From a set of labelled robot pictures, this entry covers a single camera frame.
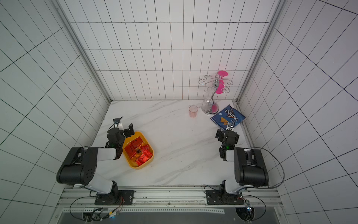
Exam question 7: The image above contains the yellow plastic storage box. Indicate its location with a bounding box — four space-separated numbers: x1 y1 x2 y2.
123 132 155 169

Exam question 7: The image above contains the red tea bag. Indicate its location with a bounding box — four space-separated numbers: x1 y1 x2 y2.
138 153 153 163
135 159 144 166
131 137 143 149
125 143 137 159
140 145 152 155

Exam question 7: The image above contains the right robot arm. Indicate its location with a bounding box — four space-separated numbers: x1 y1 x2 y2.
204 129 269 205

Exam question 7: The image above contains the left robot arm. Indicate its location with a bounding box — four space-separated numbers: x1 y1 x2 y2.
56 121 135 205

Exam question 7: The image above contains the blue Doritos chip bag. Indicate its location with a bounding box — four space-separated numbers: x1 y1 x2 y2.
211 105 246 130

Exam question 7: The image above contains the metal cup drying rack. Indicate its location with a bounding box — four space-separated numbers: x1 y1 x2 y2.
199 71 233 115

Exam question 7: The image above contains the clear wine glass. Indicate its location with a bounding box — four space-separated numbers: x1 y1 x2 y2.
201 86 215 114

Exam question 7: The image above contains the pink transparent plastic cup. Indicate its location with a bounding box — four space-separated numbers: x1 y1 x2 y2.
188 105 199 118

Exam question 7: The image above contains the pink wine glass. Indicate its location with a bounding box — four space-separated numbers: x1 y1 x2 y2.
215 71 228 94

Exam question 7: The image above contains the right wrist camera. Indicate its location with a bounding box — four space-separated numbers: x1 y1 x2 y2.
226 120 235 131

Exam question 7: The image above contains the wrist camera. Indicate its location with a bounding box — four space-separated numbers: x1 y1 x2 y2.
226 120 235 131
113 116 124 125

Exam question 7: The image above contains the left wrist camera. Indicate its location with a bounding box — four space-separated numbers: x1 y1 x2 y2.
113 116 124 125

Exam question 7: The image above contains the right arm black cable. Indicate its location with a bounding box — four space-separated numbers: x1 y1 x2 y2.
243 147 285 189

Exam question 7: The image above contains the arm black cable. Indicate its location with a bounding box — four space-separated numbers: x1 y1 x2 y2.
69 195 124 222
243 147 285 189

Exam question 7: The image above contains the aluminium mounting rail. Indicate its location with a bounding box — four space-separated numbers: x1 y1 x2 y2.
54 186 283 218

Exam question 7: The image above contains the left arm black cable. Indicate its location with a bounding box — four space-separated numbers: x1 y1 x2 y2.
69 195 124 222

